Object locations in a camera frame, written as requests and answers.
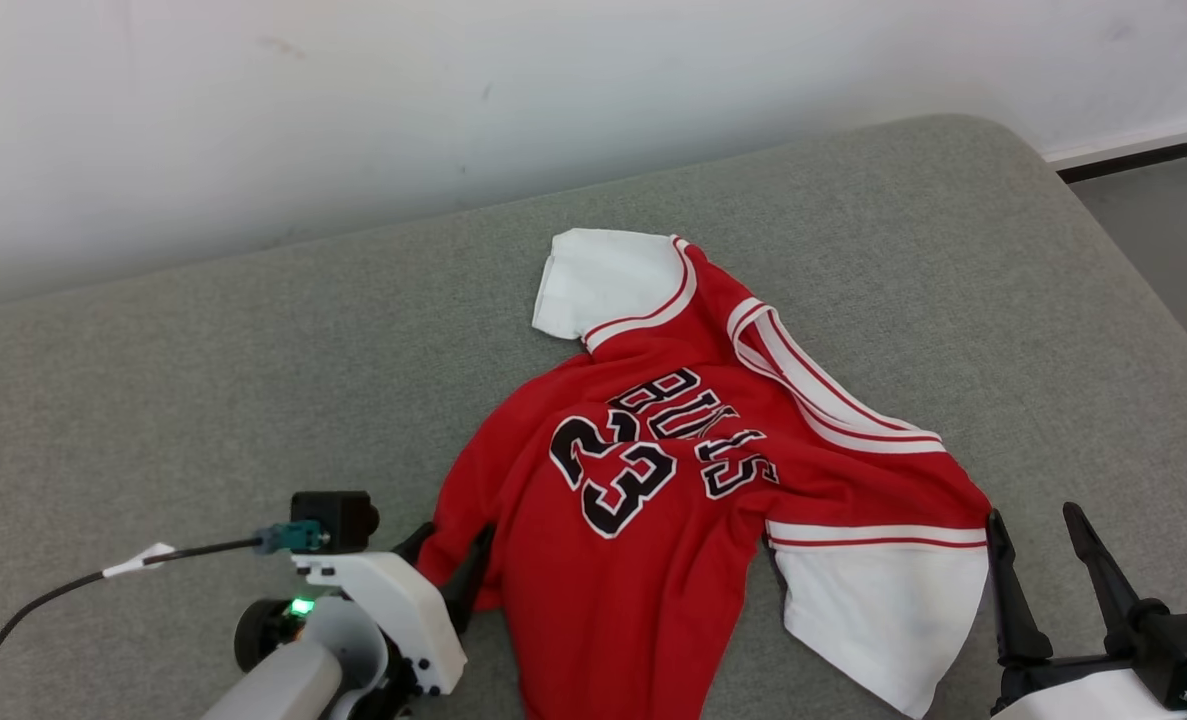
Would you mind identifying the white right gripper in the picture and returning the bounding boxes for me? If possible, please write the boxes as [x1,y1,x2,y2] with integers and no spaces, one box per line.
[987,502,1187,720]

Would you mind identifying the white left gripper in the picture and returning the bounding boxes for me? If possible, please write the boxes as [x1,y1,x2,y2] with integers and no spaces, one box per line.
[291,520,497,697]

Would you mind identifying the red Bulls jersey white sleeves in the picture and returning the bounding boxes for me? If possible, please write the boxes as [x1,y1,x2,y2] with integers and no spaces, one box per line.
[415,228,994,720]

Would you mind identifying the black cable with white tag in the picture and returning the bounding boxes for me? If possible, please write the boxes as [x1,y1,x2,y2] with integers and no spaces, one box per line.
[0,522,332,720]

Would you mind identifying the white and black wall baseboard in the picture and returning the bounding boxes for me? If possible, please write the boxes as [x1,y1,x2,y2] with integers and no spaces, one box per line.
[1043,115,1187,184]

